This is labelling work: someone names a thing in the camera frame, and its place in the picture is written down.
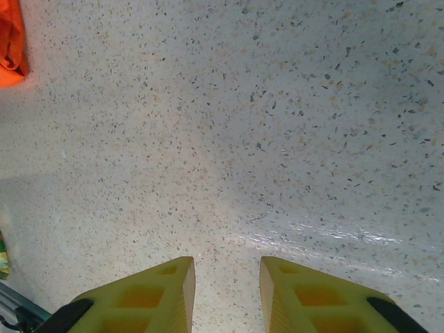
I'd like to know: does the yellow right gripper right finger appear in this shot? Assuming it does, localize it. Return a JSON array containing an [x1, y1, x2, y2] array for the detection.
[[259, 255, 421, 333]]

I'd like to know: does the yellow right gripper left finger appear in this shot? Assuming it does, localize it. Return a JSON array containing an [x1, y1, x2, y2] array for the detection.
[[37, 255, 195, 333]]

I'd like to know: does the orange t-shirt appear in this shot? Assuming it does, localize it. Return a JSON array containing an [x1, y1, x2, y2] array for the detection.
[[0, 0, 29, 89]]

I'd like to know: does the green snack bag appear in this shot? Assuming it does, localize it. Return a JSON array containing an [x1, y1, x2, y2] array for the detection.
[[0, 228, 10, 280]]

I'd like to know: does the aluminium mounting rail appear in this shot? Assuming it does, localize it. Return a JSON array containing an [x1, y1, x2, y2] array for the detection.
[[0, 280, 53, 333]]

